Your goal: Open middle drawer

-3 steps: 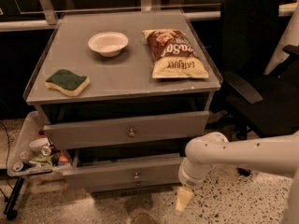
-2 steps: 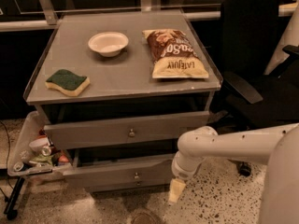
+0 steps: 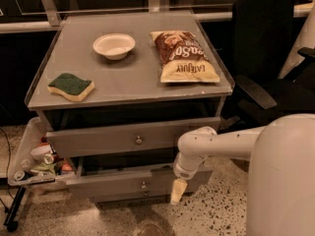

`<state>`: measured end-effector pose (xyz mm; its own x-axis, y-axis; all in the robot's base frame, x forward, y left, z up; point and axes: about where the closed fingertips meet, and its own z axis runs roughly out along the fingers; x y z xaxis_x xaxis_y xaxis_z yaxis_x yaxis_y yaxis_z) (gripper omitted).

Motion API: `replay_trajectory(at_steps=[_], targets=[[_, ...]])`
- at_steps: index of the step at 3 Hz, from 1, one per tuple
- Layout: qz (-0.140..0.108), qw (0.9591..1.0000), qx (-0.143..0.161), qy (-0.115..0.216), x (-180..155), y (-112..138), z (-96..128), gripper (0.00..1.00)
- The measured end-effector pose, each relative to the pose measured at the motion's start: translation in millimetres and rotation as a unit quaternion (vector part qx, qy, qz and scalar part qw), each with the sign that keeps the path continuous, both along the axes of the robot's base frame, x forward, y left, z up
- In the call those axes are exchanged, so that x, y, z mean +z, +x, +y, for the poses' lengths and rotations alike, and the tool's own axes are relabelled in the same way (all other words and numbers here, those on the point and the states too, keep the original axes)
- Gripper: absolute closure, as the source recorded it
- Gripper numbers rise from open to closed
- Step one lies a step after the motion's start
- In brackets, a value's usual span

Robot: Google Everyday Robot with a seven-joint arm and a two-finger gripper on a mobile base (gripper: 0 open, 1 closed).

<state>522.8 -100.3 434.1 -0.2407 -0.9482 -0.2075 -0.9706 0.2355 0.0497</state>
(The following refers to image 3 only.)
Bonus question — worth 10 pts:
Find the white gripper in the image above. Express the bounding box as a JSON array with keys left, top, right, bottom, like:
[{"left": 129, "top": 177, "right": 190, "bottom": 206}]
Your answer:
[{"left": 170, "top": 152, "right": 201, "bottom": 205}]

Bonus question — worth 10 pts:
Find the grey drawer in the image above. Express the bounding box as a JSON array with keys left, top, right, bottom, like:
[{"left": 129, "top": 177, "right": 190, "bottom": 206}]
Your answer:
[
  {"left": 90, "top": 191, "right": 170, "bottom": 204},
  {"left": 46, "top": 117, "right": 221, "bottom": 157},
  {"left": 65, "top": 155, "right": 215, "bottom": 200}
]

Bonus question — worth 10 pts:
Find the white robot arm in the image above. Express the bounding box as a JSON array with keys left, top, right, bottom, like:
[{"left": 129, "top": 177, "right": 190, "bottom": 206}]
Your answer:
[{"left": 171, "top": 114, "right": 315, "bottom": 236}]

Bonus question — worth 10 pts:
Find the grey top drawer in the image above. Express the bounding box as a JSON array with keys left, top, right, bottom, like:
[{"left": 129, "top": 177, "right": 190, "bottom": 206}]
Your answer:
[{"left": 46, "top": 117, "right": 221, "bottom": 157}]

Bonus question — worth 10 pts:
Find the grey bottom drawer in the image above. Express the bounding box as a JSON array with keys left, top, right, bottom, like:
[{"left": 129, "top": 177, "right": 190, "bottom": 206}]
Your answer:
[{"left": 90, "top": 191, "right": 170, "bottom": 204}]

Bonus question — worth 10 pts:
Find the grey drawer cabinet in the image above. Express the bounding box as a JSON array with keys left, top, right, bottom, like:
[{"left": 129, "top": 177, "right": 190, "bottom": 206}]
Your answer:
[{"left": 25, "top": 11, "right": 235, "bottom": 205}]

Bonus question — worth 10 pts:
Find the brown chip bag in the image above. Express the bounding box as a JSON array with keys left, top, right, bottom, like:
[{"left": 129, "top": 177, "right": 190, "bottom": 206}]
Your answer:
[{"left": 151, "top": 30, "right": 221, "bottom": 83}]

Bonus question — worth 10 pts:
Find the green yellow sponge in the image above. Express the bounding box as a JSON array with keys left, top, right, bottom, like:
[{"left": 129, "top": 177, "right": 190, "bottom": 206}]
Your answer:
[{"left": 47, "top": 73, "right": 95, "bottom": 102}]

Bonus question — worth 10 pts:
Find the white cup in bin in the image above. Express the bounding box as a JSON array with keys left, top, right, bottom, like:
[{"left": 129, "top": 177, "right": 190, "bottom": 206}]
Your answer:
[{"left": 31, "top": 145, "right": 52, "bottom": 161}]

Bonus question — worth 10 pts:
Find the clear plastic side bin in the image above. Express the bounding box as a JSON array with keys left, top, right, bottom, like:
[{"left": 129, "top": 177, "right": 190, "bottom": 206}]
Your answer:
[{"left": 8, "top": 117, "right": 75, "bottom": 189}]

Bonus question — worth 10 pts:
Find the white bowl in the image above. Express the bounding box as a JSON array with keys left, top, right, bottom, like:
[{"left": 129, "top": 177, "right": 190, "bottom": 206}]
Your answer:
[{"left": 93, "top": 33, "right": 136, "bottom": 61}]

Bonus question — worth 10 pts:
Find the black stand leg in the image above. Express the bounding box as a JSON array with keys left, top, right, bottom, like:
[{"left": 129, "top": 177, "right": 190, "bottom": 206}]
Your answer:
[{"left": 4, "top": 187, "right": 26, "bottom": 232}]

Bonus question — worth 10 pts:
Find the black office chair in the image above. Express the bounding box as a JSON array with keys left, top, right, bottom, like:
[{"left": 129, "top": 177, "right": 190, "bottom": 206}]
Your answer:
[{"left": 221, "top": 0, "right": 315, "bottom": 130}]

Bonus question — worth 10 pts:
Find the metal railing bar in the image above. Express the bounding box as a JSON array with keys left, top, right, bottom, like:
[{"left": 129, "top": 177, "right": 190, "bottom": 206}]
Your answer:
[{"left": 0, "top": 3, "right": 314, "bottom": 33}]

